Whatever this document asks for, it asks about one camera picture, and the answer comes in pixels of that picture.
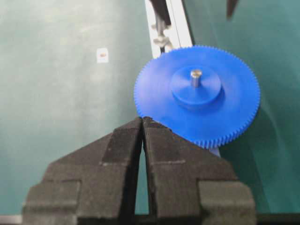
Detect white paper marker tag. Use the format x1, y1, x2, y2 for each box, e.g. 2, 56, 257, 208
96, 48, 109, 63

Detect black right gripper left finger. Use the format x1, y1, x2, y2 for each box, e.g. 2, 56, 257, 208
22, 117, 143, 225

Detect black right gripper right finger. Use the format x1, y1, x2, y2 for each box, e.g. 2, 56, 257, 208
142, 117, 257, 225

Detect large blue plastic gear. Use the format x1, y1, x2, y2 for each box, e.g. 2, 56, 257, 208
134, 45, 261, 149

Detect silver aluminium extrusion rail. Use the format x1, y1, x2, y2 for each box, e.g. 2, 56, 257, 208
144, 0, 222, 158

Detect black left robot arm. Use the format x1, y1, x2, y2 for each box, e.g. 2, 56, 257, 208
150, 0, 239, 26

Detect steel shaft holding gear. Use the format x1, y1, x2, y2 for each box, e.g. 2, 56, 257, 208
190, 69, 203, 88

